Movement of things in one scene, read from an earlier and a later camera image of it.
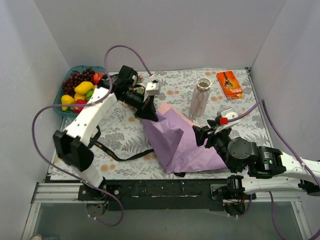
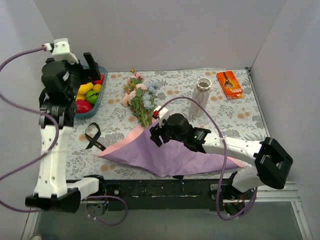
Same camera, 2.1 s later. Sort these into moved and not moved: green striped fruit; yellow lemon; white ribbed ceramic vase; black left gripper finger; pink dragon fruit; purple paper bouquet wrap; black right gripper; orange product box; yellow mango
Moved: purple paper bouquet wrap; black right gripper; black left gripper finger
Not moved: yellow mango; white ribbed ceramic vase; pink dragon fruit; green striped fruit; orange product box; yellow lemon
